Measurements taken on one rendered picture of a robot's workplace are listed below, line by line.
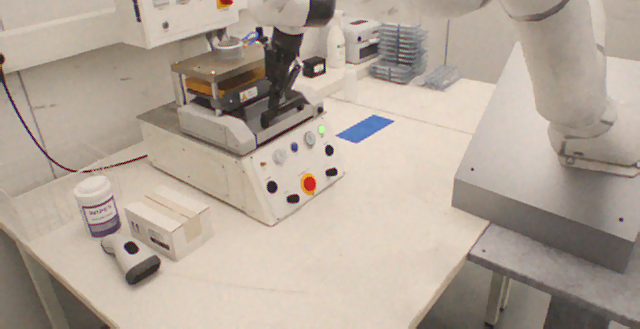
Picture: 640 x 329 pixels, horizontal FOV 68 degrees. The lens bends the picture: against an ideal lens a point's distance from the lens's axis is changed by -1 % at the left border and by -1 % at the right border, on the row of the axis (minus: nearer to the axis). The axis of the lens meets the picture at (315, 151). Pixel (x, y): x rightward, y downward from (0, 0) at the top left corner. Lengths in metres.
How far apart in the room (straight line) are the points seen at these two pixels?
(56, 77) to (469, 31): 2.79
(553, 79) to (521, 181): 0.42
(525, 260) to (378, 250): 0.33
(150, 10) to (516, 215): 1.05
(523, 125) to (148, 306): 0.97
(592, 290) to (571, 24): 0.59
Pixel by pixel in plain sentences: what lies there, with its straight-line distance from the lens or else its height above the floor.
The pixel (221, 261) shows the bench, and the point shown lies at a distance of 1.17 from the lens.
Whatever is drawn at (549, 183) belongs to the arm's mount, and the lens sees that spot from 1.23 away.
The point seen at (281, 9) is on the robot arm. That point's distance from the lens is 0.99.
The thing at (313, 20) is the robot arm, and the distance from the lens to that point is 1.03.
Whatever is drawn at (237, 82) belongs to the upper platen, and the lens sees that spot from 1.31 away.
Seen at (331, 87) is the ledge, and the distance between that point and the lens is 2.01.
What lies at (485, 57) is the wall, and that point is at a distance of 3.67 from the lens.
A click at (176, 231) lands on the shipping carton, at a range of 1.15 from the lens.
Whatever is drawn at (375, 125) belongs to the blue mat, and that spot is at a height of 0.75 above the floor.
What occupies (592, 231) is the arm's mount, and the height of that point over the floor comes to 0.83.
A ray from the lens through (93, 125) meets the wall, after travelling 1.72.
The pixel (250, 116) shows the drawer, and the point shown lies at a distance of 1.28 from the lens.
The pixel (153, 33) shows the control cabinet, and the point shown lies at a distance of 1.36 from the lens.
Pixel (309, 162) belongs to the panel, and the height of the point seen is 0.84.
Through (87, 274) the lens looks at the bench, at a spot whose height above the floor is 0.75.
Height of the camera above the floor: 1.50
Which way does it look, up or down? 28 degrees down
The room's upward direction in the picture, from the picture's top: 3 degrees counter-clockwise
